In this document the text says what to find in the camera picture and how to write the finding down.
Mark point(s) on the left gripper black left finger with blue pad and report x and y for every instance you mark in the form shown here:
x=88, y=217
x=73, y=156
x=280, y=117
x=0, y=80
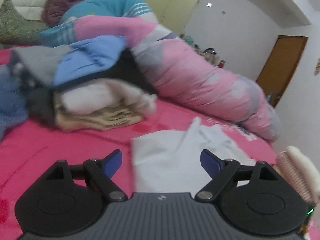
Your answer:
x=90, y=181

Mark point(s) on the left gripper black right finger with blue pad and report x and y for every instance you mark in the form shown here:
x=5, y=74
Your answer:
x=225, y=174

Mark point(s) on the pink checked folded cloth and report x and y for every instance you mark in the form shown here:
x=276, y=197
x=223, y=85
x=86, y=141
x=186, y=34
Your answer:
x=288, y=170

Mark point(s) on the cream folded fleece cloth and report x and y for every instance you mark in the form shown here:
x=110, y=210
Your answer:
x=307, y=169

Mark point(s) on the pink floral bed blanket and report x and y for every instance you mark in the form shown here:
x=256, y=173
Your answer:
x=29, y=149

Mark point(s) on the black garment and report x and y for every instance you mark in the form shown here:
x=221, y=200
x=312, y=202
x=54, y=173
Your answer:
x=40, y=101

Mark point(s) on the beige folded garment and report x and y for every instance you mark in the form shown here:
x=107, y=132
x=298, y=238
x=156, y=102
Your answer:
x=109, y=117

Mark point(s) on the white fleece folded garment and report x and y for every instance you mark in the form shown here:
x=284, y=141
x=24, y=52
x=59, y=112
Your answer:
x=99, y=93

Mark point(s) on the brown wooden door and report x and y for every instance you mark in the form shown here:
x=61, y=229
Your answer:
x=281, y=66

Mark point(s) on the grey folded garment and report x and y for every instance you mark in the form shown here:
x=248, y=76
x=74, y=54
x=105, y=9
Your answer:
x=36, y=66

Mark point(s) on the light blue jacket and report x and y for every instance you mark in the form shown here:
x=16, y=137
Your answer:
x=89, y=56

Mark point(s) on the pink grey rolled quilt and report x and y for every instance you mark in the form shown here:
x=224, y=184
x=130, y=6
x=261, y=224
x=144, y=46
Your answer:
x=183, y=76

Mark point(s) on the green patterned pillow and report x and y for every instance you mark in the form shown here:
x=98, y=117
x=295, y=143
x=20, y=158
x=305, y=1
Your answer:
x=16, y=30

